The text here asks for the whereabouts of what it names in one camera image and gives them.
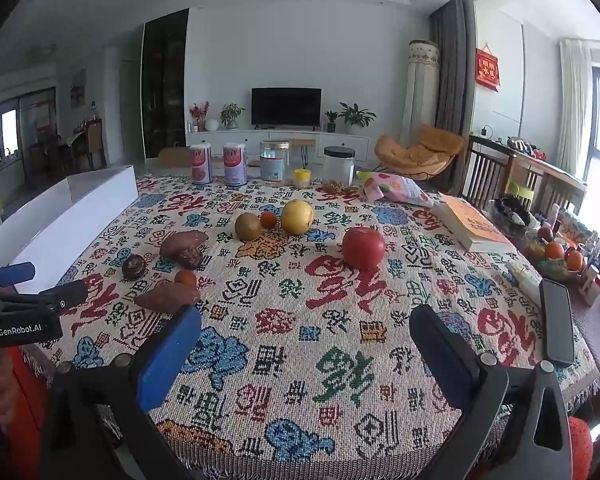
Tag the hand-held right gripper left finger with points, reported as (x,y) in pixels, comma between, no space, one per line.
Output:
(170,355)

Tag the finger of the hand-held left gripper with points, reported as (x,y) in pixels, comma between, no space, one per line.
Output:
(15,273)
(55,296)

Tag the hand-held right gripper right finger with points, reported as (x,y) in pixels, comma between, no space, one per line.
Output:
(445,355)

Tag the person's left forearm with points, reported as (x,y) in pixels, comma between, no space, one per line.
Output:
(25,410)

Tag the purple sweet potato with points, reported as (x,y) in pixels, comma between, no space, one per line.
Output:
(182,243)
(167,297)

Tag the white cardboard box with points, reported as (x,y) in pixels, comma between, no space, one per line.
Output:
(65,215)

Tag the small orange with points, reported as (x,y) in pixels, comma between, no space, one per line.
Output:
(268,219)
(185,278)

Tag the dark passion fruit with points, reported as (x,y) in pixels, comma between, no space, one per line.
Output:
(190,258)
(133,266)

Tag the white tube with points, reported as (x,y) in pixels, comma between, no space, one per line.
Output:
(522,279)

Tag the black smartphone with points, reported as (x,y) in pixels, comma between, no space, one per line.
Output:
(557,320)

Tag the printed woven blanket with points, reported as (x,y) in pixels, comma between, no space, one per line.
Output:
(290,360)

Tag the orange book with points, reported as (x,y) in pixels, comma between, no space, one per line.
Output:
(475,227)

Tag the fruit bowl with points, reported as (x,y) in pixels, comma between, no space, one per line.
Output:
(555,267)

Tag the brown kiwi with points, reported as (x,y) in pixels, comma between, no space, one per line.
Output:
(248,226)

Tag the basket of dark items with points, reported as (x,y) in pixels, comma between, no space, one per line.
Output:
(510,212)

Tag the dark red apple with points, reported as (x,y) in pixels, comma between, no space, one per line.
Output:
(545,234)

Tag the orange fuzzy clothing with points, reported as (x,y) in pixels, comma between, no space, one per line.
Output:
(580,450)

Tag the pink snack bag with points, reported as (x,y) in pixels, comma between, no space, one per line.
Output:
(392,187)

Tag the green plastic item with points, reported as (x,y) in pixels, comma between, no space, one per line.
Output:
(522,192)

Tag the brown cardboard box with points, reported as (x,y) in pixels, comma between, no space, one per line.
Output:
(172,157)

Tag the yellow pear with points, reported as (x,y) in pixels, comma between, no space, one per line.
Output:
(297,216)

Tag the pink can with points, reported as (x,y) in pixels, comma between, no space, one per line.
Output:
(201,164)
(234,165)

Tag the wooden chairs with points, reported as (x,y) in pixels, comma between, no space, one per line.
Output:
(520,172)

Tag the walnuts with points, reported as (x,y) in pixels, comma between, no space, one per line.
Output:
(339,188)

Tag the orange lounge chair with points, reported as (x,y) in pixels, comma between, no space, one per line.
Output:
(420,157)

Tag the clear jar with black lid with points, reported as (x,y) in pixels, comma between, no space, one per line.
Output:
(339,165)

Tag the small yellow-lid jar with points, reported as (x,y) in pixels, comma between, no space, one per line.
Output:
(302,178)

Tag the glass jar with blue label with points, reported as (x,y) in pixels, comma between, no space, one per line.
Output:
(275,160)

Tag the white globe lamp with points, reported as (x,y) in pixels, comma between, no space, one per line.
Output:
(211,124)

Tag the red flower arrangement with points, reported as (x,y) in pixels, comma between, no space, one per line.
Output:
(200,114)

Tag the dark glass cabinet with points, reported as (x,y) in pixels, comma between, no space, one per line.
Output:
(165,85)

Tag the white television cabinet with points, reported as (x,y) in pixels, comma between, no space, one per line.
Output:
(280,139)

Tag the wooden stool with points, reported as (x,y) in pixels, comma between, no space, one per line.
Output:
(300,146)

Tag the large green potted plant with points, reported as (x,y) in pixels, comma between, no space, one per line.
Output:
(356,116)

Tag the small dark potted plant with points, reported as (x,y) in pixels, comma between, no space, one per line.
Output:
(331,121)

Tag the covered standing air conditioner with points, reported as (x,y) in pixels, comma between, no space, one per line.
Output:
(420,90)

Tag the black television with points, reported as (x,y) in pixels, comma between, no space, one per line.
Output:
(286,106)

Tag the white curtain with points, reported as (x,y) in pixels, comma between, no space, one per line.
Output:
(572,105)

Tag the grey curtain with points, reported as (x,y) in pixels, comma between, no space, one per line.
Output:
(447,67)

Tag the framed wall picture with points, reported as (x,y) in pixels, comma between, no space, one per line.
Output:
(77,88)

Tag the red wall hanging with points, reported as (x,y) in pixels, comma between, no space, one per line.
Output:
(487,67)

